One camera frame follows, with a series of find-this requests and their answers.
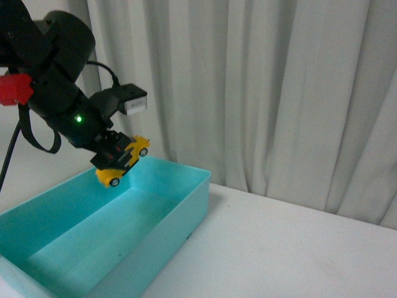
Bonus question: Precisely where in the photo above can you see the yellow beetle toy car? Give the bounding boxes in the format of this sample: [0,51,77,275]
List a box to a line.
[96,133,150,187]

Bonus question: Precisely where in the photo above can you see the teal plastic storage bin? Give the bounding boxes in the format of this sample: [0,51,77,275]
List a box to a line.
[1,156,211,297]

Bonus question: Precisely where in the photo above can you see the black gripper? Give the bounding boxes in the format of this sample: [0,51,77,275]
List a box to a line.
[66,109,126,169]

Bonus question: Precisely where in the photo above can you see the white pleated curtain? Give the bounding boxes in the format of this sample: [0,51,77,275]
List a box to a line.
[66,1,396,228]

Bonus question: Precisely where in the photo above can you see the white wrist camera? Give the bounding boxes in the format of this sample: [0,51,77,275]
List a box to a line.
[89,84,147,118]

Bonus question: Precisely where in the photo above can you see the red clip block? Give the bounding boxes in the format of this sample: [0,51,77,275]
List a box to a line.
[0,74,33,106]

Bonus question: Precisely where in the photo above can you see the black cable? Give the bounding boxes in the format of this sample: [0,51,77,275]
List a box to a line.
[0,60,120,192]

